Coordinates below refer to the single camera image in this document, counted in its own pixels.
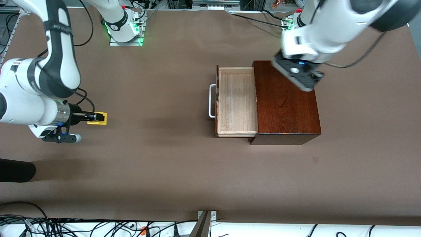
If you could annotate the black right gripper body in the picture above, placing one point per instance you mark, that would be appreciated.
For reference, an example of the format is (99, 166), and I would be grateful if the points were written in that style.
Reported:
(75, 114)

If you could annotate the yellow block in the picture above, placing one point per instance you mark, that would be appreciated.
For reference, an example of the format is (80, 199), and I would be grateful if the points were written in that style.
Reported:
(102, 119)

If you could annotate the light wood drawer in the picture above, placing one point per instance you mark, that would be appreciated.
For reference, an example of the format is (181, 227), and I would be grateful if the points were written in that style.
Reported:
(236, 102)

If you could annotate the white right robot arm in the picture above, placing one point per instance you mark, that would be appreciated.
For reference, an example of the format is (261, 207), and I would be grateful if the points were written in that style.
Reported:
(19, 98)

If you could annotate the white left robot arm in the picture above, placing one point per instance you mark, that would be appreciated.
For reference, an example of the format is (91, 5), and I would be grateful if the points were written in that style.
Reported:
(329, 29)

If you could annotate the black cylindrical object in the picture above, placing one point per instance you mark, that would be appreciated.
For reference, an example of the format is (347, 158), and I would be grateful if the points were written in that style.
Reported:
(16, 170)

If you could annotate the orange connector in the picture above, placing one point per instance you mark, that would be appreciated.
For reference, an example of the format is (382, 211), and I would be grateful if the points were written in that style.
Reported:
(143, 230)

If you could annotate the aluminium profile beam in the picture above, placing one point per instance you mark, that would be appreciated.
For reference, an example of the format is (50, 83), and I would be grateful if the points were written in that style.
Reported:
(203, 227)

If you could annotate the grey power strip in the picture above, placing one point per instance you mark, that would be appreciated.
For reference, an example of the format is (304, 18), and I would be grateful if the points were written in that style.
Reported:
(213, 4)

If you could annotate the dark brown wooden cabinet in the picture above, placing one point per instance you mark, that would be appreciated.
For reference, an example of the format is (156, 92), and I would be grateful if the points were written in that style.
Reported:
(289, 108)

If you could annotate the white lower board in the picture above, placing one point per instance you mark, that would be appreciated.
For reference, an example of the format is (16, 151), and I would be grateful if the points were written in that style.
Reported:
(263, 230)

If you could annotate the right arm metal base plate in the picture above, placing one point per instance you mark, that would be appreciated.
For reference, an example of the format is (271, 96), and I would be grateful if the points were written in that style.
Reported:
(126, 43)

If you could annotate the aluminium frame rail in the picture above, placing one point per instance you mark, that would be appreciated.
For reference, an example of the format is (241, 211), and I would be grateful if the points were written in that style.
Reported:
(10, 33)

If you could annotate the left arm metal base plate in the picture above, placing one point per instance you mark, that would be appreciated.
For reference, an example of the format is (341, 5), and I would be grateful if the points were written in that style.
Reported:
(285, 24)

